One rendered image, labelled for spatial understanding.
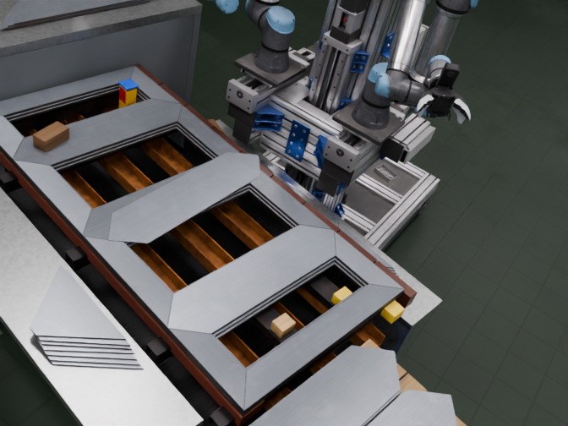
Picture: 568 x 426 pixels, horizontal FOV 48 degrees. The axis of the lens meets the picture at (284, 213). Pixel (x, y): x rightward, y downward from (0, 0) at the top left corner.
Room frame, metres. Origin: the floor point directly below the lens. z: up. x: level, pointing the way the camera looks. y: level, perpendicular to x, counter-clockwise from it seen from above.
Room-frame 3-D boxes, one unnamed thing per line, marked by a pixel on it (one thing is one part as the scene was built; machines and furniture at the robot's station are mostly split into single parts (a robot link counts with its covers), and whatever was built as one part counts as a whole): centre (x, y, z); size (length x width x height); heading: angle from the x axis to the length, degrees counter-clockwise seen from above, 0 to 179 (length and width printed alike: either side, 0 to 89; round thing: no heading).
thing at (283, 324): (1.28, -0.09, 0.79); 0.06 x 0.05 x 0.04; 145
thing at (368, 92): (2.21, -0.23, 1.20); 0.13 x 0.12 x 0.14; 91
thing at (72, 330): (1.08, 0.50, 0.77); 0.45 x 0.20 x 0.04; 55
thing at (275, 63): (2.42, 0.22, 1.09); 0.15 x 0.15 x 0.10
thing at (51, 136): (1.77, 0.89, 0.87); 0.12 x 0.06 x 0.05; 161
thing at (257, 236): (1.86, 0.26, 0.70); 1.66 x 0.08 x 0.05; 55
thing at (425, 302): (1.99, -0.07, 0.67); 1.30 x 0.20 x 0.03; 55
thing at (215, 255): (1.69, 0.38, 0.70); 1.66 x 0.08 x 0.05; 55
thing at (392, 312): (1.47, -0.44, 0.79); 0.06 x 0.05 x 0.04; 145
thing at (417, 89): (1.95, -0.35, 1.34); 0.11 x 0.08 x 0.11; 91
